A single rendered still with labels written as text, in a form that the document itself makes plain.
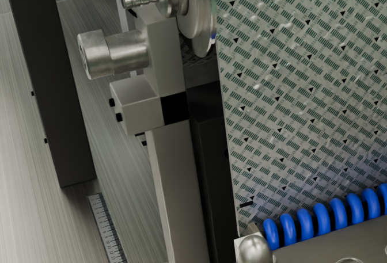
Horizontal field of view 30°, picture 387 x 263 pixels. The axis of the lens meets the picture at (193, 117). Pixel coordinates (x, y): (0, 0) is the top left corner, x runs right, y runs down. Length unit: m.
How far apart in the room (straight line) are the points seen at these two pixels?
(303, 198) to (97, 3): 0.99
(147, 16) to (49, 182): 0.42
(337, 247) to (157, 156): 0.18
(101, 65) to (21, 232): 0.35
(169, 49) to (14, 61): 0.77
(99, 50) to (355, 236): 0.26
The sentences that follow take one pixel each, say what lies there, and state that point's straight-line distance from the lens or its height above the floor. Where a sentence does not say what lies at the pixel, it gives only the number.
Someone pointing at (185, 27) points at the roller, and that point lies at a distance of 0.58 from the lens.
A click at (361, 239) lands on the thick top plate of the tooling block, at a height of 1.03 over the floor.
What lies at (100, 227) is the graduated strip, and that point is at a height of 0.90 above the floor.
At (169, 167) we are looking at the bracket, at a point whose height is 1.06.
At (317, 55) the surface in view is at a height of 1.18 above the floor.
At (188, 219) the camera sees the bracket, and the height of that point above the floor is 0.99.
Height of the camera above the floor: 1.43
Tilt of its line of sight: 30 degrees down
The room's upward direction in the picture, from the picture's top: 8 degrees counter-clockwise
